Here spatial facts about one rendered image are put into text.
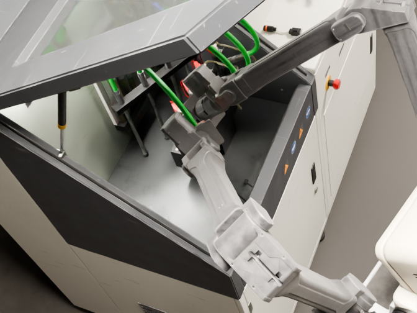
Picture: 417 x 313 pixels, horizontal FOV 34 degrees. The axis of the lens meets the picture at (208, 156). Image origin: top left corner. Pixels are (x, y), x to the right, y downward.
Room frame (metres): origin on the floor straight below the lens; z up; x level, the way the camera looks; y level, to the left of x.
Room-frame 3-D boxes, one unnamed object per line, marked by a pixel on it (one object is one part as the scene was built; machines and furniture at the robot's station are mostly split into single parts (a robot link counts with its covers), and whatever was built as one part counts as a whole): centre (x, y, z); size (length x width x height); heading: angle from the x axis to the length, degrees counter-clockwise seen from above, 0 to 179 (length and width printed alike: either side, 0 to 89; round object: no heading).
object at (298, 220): (1.07, -0.17, 0.44); 0.65 x 0.02 x 0.68; 141
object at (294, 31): (1.53, -0.35, 0.99); 0.12 x 0.02 x 0.02; 55
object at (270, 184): (1.08, -0.15, 0.87); 0.62 x 0.04 x 0.16; 141
